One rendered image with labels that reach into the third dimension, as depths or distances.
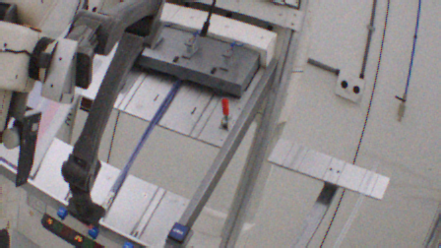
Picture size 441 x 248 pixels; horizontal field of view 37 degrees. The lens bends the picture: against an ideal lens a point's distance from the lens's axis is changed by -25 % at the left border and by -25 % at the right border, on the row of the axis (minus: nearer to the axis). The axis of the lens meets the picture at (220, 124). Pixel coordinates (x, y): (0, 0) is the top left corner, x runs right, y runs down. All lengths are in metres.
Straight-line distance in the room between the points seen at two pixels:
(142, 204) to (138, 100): 0.34
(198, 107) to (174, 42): 0.21
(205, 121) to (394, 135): 1.71
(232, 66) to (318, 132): 1.60
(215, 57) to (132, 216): 0.52
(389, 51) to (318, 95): 0.49
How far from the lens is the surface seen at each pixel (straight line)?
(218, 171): 2.07
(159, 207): 2.01
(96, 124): 1.75
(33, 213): 2.48
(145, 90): 2.25
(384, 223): 3.79
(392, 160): 3.73
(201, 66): 2.21
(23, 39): 1.30
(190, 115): 2.18
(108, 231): 1.97
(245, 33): 2.28
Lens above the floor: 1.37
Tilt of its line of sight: 10 degrees down
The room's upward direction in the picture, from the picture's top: 17 degrees clockwise
